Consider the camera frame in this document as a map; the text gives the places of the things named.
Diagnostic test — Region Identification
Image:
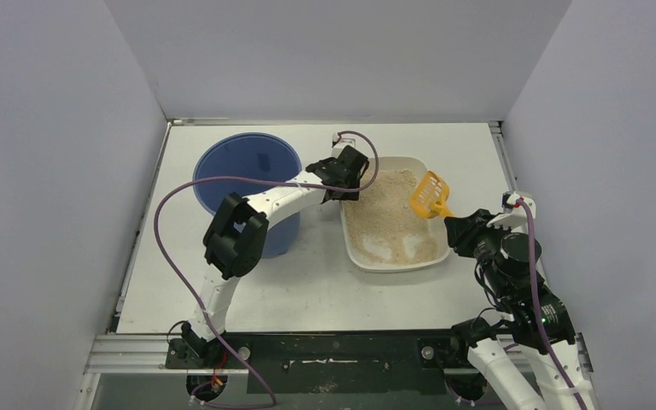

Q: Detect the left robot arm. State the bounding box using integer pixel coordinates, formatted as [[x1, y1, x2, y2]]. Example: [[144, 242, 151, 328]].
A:
[[174, 143, 369, 366]]

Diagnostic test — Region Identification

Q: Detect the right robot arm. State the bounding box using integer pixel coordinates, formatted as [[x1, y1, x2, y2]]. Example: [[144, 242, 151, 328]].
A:
[[443, 209, 594, 409]]

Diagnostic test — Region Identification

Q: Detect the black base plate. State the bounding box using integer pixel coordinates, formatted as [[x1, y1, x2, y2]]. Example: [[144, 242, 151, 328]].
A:
[[163, 331, 477, 396]]

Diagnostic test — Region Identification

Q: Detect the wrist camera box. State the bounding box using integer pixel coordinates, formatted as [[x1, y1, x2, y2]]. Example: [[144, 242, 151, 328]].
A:
[[487, 191, 536, 230], [331, 132, 356, 158]]

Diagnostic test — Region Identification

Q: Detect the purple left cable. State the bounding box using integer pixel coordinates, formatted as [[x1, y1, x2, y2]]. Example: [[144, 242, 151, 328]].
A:
[[153, 130, 380, 410]]

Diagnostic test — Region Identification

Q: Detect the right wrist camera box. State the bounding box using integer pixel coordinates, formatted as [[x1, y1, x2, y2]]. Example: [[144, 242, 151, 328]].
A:
[[487, 191, 536, 230]]

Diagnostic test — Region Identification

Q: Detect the purple cable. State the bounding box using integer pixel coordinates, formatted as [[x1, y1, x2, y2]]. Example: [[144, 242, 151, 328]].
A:
[[153, 130, 380, 410], [512, 195, 589, 410]]

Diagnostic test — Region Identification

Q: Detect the white plastic litter tray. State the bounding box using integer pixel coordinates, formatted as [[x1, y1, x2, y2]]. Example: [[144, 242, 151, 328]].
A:
[[337, 156, 453, 274]]

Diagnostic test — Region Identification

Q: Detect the beige cat litter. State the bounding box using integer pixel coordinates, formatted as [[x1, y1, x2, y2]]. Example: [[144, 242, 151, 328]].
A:
[[342, 169, 441, 267]]

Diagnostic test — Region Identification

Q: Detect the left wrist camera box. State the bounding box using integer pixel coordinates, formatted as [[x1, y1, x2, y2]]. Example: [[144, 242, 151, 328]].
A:
[[331, 132, 356, 158]]

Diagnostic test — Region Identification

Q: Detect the blue plastic bucket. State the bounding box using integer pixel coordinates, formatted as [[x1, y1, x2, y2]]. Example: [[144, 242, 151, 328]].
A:
[[193, 132, 303, 259]]

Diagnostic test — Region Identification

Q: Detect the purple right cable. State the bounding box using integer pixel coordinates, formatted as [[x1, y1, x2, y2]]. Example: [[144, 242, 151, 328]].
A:
[[512, 195, 589, 410]]

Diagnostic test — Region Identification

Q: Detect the yellow slotted litter scoop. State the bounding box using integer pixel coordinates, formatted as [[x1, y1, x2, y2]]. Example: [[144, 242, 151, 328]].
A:
[[409, 171, 454, 220]]

